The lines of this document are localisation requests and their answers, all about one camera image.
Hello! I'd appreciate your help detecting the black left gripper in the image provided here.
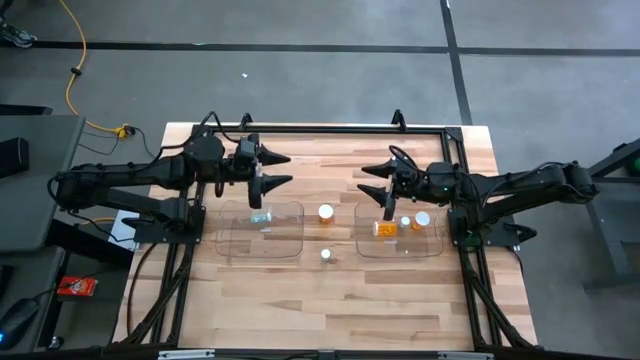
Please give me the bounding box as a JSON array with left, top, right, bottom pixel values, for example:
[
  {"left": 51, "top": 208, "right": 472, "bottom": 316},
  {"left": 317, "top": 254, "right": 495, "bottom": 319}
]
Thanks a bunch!
[{"left": 221, "top": 133, "right": 295, "bottom": 211}]

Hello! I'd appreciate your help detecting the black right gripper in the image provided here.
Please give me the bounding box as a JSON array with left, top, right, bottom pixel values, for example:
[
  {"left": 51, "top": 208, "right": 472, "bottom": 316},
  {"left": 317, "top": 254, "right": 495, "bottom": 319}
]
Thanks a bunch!
[{"left": 356, "top": 158, "right": 429, "bottom": 222}]

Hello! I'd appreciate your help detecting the small orange pill bottle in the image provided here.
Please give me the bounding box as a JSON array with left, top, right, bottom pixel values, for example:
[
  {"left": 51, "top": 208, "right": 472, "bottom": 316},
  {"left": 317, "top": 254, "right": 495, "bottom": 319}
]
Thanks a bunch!
[{"left": 371, "top": 220, "right": 400, "bottom": 238}]

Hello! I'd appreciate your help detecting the clear plastic bin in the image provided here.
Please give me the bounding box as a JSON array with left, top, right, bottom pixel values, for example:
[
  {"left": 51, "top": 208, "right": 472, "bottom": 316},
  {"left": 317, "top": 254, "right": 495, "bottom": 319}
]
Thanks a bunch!
[
  {"left": 353, "top": 202, "right": 445, "bottom": 260},
  {"left": 214, "top": 200, "right": 305, "bottom": 260}
]

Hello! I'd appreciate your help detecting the white box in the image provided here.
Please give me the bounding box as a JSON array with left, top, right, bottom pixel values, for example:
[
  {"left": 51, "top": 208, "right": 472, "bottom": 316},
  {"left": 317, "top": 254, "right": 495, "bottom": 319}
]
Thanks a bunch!
[{"left": 106, "top": 209, "right": 142, "bottom": 252}]

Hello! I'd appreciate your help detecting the black control box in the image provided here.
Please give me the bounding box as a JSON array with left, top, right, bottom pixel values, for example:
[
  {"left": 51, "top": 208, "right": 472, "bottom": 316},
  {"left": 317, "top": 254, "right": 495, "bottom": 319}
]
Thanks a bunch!
[{"left": 46, "top": 218, "right": 136, "bottom": 267}]

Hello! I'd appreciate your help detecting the red flat box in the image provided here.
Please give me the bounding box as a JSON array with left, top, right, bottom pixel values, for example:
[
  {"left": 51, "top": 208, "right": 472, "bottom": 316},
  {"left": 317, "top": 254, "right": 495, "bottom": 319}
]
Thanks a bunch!
[{"left": 55, "top": 275, "right": 100, "bottom": 299}]

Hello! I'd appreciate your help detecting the black metal stand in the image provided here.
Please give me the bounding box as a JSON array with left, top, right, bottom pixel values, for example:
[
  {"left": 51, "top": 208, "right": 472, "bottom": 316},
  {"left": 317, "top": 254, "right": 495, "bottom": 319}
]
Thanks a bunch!
[{"left": 551, "top": 137, "right": 640, "bottom": 290}]

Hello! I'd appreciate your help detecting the grey desk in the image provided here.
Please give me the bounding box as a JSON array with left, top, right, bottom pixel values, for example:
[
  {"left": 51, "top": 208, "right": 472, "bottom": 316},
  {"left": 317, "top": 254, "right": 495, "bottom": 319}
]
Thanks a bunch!
[{"left": 0, "top": 113, "right": 86, "bottom": 254}]

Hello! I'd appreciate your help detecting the black rectangular box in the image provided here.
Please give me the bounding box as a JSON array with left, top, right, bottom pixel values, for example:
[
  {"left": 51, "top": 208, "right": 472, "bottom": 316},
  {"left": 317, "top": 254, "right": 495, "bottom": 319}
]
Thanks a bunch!
[{"left": 0, "top": 136, "right": 31, "bottom": 179}]

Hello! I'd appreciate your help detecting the person's shoe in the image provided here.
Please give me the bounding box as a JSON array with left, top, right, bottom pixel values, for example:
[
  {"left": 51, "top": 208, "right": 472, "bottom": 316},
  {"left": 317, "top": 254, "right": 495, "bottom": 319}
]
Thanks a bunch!
[{"left": 0, "top": 16, "right": 40, "bottom": 49}]

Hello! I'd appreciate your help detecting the black computer mouse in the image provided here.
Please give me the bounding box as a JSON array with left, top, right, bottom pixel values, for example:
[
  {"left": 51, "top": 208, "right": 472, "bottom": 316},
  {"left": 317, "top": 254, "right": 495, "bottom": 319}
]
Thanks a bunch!
[{"left": 0, "top": 297, "right": 42, "bottom": 350}]

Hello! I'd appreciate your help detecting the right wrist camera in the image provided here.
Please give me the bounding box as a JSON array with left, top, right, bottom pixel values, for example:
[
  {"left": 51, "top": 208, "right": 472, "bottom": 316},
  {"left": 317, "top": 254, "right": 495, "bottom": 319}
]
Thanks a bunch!
[{"left": 393, "top": 160, "right": 418, "bottom": 183}]

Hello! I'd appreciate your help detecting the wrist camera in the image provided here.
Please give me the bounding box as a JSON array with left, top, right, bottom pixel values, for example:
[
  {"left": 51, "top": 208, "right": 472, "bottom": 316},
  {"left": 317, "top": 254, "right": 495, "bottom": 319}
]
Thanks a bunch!
[
  {"left": 235, "top": 138, "right": 258, "bottom": 170},
  {"left": 393, "top": 160, "right": 418, "bottom": 183}
]

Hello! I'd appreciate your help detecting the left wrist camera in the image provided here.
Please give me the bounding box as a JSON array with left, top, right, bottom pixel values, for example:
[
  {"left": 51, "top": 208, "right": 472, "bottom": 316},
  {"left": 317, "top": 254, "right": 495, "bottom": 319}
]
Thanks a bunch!
[{"left": 235, "top": 138, "right": 258, "bottom": 170}]

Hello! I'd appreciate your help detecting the thin black power cable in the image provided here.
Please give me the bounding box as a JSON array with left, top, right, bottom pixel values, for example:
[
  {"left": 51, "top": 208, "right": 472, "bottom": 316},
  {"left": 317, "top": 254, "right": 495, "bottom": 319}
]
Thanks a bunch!
[{"left": 78, "top": 126, "right": 159, "bottom": 162}]

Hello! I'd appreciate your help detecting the silver metal bracket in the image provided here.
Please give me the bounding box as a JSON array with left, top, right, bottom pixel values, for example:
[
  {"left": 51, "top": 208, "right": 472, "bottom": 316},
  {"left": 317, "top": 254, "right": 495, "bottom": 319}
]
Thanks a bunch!
[
  {"left": 157, "top": 349, "right": 217, "bottom": 360},
  {"left": 437, "top": 351, "right": 496, "bottom": 360}
]

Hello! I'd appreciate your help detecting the yellow extension cable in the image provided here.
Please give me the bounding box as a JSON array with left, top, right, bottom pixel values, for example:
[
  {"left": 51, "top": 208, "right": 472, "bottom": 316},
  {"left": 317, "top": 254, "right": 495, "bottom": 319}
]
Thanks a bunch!
[{"left": 58, "top": 0, "right": 133, "bottom": 138}]

